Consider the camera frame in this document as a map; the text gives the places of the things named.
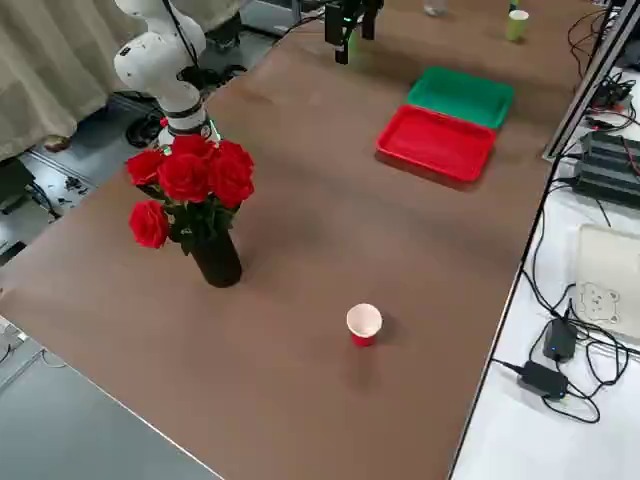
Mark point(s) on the cream pad with bear print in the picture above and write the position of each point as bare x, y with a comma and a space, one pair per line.
610, 265

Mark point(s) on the aluminium camera post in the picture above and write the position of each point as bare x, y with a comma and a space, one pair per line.
582, 95

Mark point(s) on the red plastic tray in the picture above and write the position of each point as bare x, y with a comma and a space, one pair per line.
430, 145

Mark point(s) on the black finned power unit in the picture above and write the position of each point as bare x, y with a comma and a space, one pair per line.
607, 170

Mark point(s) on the red rose bouquet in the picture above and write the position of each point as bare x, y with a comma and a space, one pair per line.
182, 177

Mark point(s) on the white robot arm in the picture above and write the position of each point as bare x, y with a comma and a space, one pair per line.
150, 60

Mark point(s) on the beige curtain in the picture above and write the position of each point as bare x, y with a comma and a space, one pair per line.
40, 60

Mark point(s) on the black power adapter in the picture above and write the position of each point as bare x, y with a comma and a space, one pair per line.
560, 340
545, 382

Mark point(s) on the green paper cup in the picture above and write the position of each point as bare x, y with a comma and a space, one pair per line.
516, 30

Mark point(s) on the black cylindrical vase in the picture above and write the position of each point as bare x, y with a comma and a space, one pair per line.
220, 265

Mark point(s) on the green plastic tray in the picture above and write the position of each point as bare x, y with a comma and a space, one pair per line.
455, 92

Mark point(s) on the red paper cup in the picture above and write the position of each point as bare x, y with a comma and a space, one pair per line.
364, 322

